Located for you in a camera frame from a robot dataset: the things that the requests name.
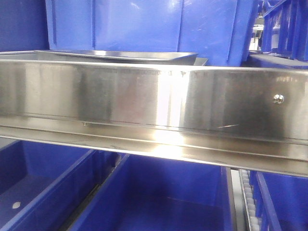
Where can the silver tray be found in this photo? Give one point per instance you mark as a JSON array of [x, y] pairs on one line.
[[123, 57]]

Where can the blue bin lower centre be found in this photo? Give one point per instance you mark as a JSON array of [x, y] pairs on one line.
[[156, 194]]

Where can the stainless steel shelf front panel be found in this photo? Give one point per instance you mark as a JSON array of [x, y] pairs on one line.
[[253, 118]]

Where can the large blue bin upper centre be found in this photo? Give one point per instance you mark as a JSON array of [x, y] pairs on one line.
[[219, 30]]

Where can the blue bin lower left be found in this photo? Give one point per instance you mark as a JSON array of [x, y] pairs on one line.
[[41, 184]]

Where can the blue bin lower right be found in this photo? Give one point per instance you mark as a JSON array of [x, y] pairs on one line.
[[281, 201]]

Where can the blue crate upper right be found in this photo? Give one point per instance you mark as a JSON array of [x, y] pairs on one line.
[[286, 28]]

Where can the lower roller track rail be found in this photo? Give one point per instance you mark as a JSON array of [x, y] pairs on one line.
[[245, 208]]

